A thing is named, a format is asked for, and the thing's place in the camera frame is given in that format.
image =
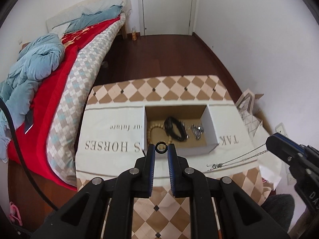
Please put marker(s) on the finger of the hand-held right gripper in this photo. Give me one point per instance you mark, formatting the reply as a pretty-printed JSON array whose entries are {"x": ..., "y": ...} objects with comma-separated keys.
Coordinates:
[
  {"x": 291, "y": 142},
  {"x": 281, "y": 149}
]

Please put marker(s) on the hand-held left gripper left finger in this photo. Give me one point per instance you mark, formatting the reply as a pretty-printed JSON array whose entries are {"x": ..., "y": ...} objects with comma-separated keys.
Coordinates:
[{"x": 151, "y": 169}]

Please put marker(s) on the dark phone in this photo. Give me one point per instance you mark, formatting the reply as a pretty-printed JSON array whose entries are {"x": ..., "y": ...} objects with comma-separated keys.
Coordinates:
[{"x": 28, "y": 124}]

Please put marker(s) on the orange drink bottle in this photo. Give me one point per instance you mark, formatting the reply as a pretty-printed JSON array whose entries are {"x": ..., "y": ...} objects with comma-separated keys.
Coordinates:
[{"x": 134, "y": 34}]

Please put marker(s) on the bed with red blanket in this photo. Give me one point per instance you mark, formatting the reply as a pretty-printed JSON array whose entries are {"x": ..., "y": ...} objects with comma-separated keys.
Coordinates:
[{"x": 49, "y": 99}]

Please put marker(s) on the black watch band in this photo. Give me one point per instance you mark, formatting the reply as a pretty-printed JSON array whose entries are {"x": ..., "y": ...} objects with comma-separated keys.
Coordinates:
[{"x": 174, "y": 127}]

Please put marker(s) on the white cardboard box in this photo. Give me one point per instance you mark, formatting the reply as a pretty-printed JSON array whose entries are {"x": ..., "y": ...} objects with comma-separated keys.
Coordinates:
[{"x": 174, "y": 112}]

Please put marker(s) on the floral cloth bag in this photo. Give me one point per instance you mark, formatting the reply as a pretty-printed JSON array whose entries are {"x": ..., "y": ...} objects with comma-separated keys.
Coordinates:
[{"x": 246, "y": 114}]

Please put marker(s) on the pink slippers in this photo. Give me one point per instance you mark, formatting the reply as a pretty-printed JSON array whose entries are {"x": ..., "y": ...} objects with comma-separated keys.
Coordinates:
[{"x": 14, "y": 212}]

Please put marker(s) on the white pillow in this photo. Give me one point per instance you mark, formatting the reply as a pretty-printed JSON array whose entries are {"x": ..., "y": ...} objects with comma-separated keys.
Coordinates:
[{"x": 61, "y": 28}]

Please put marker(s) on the dark fuzzy clothing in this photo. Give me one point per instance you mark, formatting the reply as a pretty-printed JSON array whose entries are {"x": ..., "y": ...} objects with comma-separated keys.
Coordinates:
[{"x": 278, "y": 209}]

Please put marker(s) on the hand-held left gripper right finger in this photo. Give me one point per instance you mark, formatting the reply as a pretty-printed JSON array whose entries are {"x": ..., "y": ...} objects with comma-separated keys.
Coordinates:
[{"x": 172, "y": 169}]

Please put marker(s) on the light blue quilt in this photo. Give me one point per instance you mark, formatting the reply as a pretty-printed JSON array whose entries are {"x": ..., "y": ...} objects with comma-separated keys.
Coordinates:
[{"x": 37, "y": 57}]

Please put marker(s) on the teal blanket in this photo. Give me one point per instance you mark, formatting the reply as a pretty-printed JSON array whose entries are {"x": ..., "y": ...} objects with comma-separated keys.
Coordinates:
[{"x": 94, "y": 20}]

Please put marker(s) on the checkered printed tablecloth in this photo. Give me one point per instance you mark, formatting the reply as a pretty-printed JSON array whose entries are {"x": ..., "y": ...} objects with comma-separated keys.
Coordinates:
[{"x": 112, "y": 114}]

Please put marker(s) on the white door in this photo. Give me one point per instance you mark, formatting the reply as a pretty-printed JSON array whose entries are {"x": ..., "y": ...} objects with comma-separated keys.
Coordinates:
[{"x": 167, "y": 5}]

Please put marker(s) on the pale dotted pillow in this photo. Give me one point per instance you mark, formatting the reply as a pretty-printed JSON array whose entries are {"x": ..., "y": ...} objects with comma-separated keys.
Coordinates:
[{"x": 102, "y": 6}]

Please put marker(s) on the checkered quilt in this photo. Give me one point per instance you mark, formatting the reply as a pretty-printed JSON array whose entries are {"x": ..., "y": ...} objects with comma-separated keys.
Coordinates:
[{"x": 79, "y": 74}]

